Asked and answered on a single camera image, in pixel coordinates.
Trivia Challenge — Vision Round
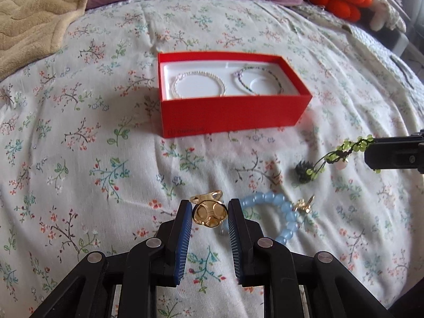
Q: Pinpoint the multicolour beaded bracelet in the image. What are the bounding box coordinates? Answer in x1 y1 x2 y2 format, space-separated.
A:
231 66 284 95

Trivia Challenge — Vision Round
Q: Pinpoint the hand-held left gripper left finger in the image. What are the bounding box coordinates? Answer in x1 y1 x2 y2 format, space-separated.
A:
20 200 193 318

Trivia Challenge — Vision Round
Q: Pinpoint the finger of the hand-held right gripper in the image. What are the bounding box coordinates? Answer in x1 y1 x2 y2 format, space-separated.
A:
364 144 424 174
374 130 424 146

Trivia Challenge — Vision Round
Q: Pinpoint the floral bedsheet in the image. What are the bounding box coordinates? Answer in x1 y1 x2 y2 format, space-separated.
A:
0 0 424 318

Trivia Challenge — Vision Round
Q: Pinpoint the green bead bracelet black charm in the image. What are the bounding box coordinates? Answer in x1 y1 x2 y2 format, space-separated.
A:
294 135 381 186

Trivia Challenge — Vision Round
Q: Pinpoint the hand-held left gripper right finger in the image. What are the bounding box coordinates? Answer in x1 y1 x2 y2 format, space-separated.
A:
228 199 395 318

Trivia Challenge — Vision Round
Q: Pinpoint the red cardboard box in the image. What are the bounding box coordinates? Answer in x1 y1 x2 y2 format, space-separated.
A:
158 52 313 139

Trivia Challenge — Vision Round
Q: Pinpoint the white pearl bracelet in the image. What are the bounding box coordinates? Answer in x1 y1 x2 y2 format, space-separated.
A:
171 70 226 99

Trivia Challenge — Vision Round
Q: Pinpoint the beige fleece blanket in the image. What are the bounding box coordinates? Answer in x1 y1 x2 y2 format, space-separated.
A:
0 0 98 82

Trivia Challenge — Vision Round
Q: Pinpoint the gold ring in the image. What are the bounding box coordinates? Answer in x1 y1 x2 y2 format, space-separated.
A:
189 189 228 229

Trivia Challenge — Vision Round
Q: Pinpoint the light blue bead bracelet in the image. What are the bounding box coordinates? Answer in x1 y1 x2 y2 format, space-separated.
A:
219 191 316 246

